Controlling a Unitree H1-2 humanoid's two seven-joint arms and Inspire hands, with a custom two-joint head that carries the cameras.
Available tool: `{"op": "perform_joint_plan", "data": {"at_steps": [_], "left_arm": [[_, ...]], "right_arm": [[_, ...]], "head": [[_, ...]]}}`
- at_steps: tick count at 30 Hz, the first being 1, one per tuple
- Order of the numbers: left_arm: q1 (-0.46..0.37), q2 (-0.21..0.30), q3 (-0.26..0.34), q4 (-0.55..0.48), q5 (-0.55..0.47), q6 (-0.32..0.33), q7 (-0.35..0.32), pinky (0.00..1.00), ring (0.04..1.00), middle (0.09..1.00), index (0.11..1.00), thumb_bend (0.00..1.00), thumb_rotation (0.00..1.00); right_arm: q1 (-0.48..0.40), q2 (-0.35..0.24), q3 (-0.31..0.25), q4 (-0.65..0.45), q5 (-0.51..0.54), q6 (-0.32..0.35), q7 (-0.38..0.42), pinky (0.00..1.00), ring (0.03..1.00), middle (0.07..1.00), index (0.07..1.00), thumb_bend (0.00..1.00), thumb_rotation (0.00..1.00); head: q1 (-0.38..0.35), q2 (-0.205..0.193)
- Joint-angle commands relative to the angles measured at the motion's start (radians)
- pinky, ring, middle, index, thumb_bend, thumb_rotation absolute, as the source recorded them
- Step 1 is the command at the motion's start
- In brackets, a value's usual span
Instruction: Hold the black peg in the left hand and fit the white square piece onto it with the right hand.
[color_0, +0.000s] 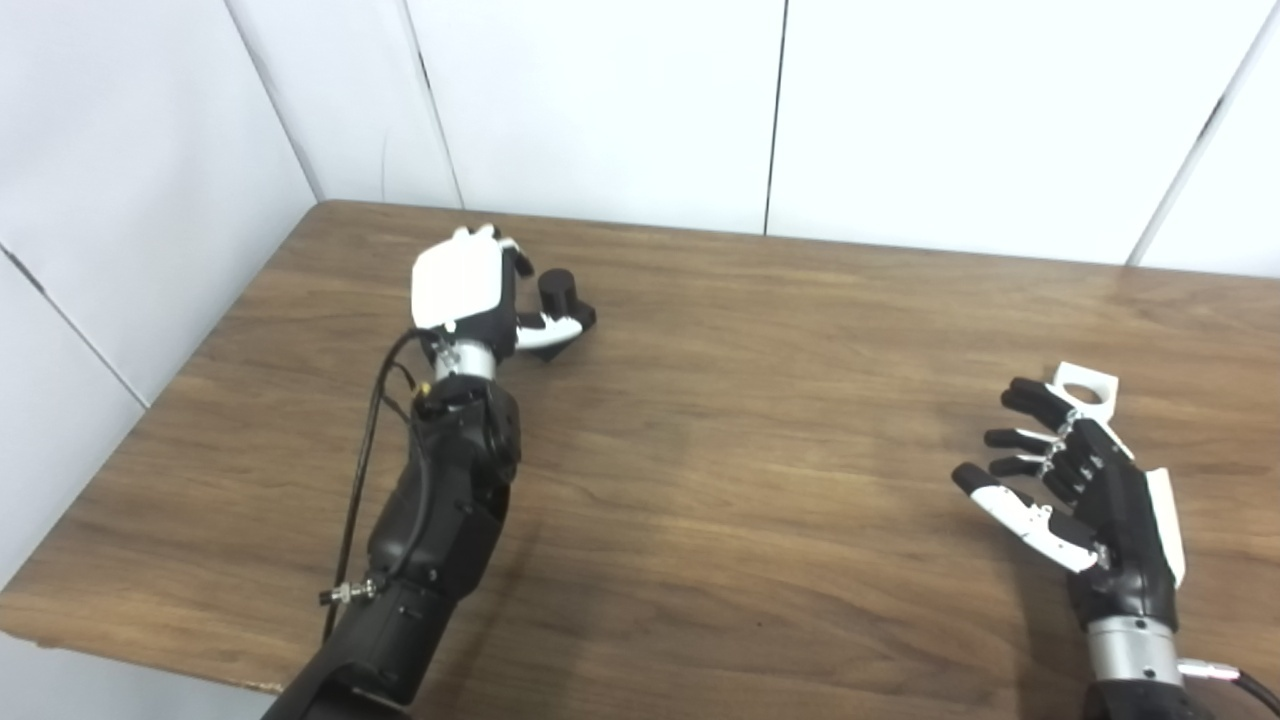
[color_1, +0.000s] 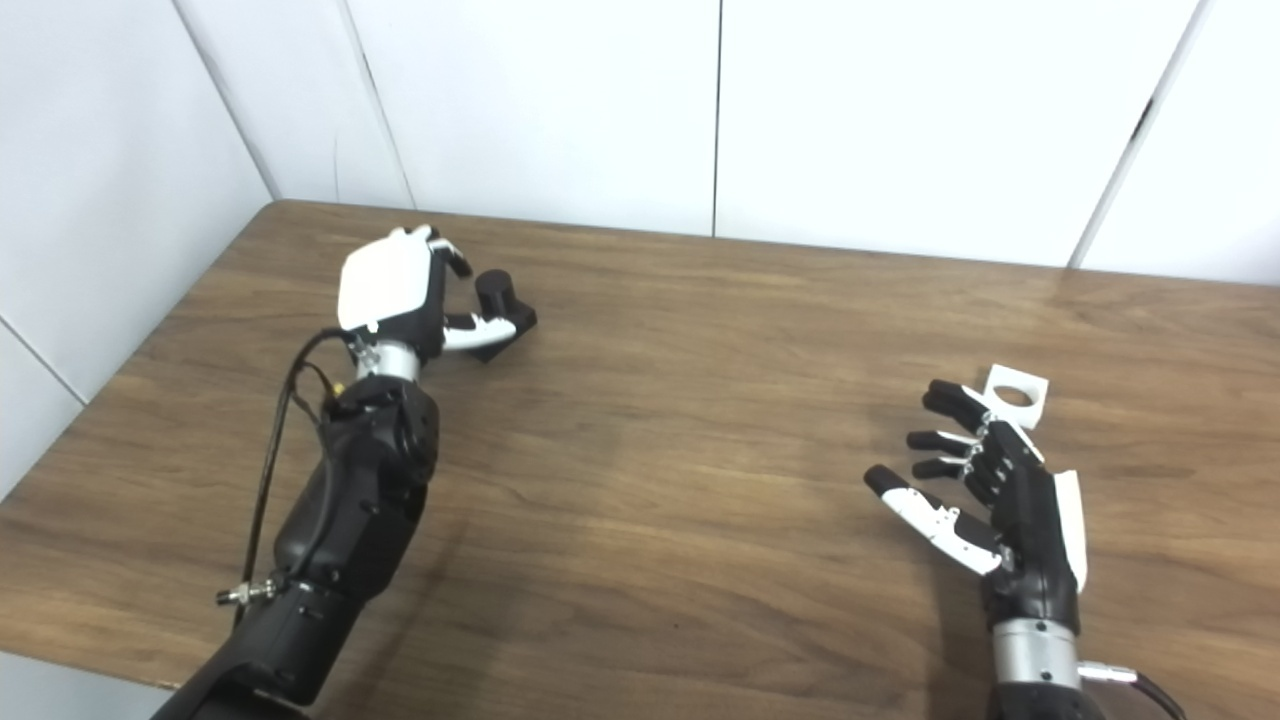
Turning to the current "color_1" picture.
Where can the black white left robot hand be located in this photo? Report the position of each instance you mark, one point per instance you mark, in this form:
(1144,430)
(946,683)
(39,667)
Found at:
(385,285)

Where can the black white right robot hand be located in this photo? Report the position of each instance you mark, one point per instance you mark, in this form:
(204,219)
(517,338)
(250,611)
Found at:
(1030,530)

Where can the black peg with square base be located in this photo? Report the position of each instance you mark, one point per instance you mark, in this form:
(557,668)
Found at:
(495,292)

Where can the white square piece with hole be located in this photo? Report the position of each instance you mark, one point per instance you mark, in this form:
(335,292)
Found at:
(1038,392)

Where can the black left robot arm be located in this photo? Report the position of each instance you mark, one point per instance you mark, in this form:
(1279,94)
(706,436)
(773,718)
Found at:
(350,500)

